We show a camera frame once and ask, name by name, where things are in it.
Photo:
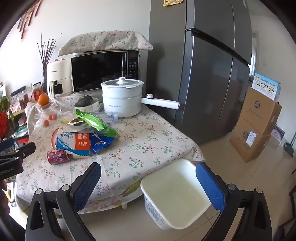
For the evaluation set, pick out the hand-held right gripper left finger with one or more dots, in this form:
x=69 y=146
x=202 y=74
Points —
x=86 y=183

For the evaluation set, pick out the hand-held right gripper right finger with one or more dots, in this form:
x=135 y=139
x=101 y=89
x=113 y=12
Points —
x=210 y=185

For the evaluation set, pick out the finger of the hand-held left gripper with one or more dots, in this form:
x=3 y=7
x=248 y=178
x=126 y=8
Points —
x=27 y=148
x=7 y=143

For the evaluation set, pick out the pink rimmed white lid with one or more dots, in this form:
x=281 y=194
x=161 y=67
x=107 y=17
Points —
x=53 y=139

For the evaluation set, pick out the maroon drink can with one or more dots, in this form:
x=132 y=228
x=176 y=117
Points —
x=57 y=157

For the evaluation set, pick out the white plastic bin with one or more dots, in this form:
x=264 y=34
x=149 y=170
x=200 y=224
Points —
x=175 y=190

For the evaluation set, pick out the white blue milk carton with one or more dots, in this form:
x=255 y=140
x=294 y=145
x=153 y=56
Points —
x=71 y=144

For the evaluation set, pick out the blue paper carton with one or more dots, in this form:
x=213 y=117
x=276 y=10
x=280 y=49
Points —
x=101 y=142

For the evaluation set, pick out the small brown snack wrapper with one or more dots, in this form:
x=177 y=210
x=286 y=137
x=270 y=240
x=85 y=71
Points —
x=76 y=121

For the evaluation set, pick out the green snack bag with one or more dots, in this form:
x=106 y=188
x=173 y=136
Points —
x=97 y=125

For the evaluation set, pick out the clear plastic bottle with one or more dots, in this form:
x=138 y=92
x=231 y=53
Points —
x=113 y=118

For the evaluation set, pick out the small orange fruit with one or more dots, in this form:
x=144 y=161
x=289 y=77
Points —
x=53 y=117
x=46 y=123

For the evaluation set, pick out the white table leg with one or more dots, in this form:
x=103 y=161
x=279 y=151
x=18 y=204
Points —
x=124 y=205

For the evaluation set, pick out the clear jar with dark lid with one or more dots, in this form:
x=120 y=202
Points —
x=23 y=99

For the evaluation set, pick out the large orange fruit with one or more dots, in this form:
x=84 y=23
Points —
x=43 y=99

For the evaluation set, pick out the red label jar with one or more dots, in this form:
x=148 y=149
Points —
x=37 y=93

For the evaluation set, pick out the brown cardboard box with label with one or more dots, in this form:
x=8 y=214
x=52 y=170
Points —
x=249 y=141

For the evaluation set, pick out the white floral tablecloth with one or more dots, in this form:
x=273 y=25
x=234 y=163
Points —
x=138 y=148

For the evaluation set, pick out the white flower print bowl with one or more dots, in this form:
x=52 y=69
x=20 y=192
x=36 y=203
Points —
x=93 y=107

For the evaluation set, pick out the cream air fryer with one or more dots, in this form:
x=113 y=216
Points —
x=60 y=71

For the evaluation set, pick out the purple white pack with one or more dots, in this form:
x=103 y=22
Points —
x=278 y=134

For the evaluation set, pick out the dark dustpan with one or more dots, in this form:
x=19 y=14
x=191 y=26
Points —
x=290 y=147

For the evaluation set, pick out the white electric cooking pot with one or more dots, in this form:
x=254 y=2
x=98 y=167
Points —
x=122 y=102

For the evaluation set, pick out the dry branches in vase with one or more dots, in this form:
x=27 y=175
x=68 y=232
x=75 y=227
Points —
x=46 y=55

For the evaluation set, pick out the grey refrigerator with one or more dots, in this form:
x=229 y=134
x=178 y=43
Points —
x=208 y=81

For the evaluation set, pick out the black microwave oven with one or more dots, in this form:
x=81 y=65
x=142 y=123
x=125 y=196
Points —
x=97 y=69

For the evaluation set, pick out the blue white printed box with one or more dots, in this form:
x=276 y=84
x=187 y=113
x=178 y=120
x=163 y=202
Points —
x=266 y=87

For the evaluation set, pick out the floral microwave cover cloth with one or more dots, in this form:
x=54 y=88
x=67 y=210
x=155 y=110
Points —
x=104 y=40

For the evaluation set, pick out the yellow refrigerator sticker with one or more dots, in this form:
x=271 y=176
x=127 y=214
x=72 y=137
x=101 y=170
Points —
x=172 y=2

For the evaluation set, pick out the red wall decoration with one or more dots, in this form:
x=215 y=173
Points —
x=29 y=16

